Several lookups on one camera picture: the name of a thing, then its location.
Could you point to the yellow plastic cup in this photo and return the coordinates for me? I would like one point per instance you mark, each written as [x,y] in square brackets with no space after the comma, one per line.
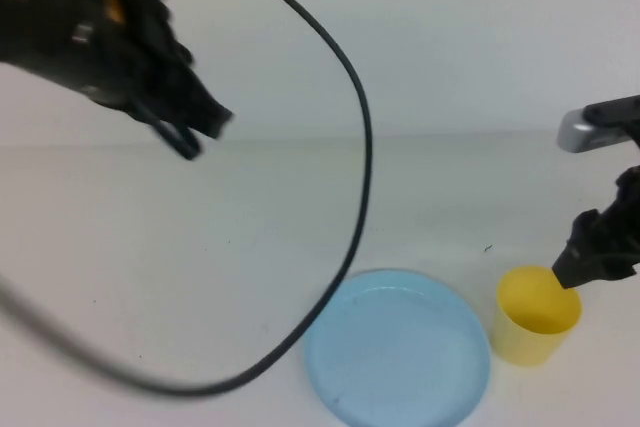
[520,342]

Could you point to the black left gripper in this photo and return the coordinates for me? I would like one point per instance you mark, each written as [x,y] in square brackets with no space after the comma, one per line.
[145,47]

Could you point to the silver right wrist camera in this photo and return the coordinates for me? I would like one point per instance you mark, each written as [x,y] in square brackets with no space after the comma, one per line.
[580,132]

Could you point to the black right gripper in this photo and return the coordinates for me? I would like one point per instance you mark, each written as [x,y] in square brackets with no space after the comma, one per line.
[617,227]

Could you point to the light blue round plate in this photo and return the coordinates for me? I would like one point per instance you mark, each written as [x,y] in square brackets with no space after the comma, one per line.
[400,362]

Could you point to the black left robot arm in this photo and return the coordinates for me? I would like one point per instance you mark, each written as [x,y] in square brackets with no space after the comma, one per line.
[35,32]

